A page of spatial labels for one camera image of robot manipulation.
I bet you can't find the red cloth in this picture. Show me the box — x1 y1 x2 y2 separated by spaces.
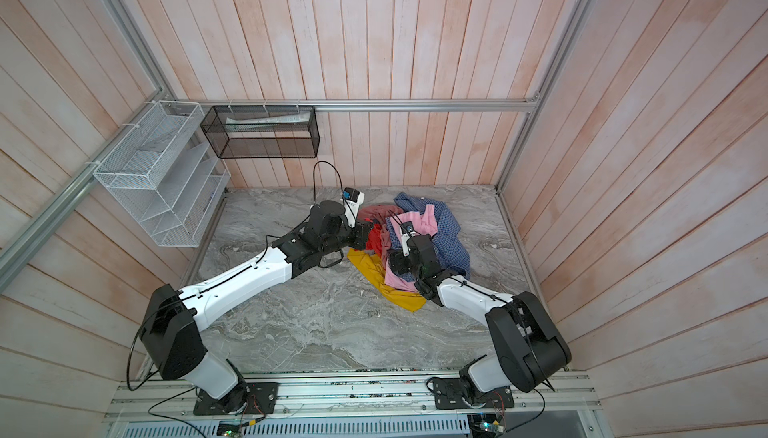
365 223 389 261

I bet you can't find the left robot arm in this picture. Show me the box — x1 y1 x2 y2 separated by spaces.
136 187 372 414

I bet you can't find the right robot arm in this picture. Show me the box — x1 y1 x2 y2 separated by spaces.
390 232 572 409

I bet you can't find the yellow cloth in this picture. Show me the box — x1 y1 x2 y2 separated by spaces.
347 249 427 312

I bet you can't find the maroon cloth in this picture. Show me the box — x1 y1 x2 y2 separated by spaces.
357 204 404 226

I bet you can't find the blue checkered cloth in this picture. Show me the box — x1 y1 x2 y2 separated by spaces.
394 192 471 279

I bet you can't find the pink cloth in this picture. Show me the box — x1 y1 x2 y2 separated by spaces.
385 204 438 292

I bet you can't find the black mesh basket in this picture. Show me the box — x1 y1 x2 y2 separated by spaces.
201 104 320 159

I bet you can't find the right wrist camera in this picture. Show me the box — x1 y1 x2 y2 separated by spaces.
399 221 417 256

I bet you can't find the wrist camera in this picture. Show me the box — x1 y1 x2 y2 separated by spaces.
342 187 365 228
399 221 417 256

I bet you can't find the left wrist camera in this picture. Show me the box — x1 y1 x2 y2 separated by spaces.
342 187 365 228

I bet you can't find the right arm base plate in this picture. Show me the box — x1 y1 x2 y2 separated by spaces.
425 377 514 411

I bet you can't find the aluminium frame rail back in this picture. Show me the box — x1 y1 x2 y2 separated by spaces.
190 98 538 113

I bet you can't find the aluminium frame rail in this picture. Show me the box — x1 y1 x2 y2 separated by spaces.
0 91 169 292
190 98 538 113

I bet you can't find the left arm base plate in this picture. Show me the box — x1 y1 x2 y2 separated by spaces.
193 382 279 416

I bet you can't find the white wire mesh shelf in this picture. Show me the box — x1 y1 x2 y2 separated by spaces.
94 102 230 248

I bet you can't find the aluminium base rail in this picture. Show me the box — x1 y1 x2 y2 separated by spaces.
100 369 612 437

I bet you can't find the aluminium frame rail left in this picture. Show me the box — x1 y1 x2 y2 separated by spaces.
0 91 169 292

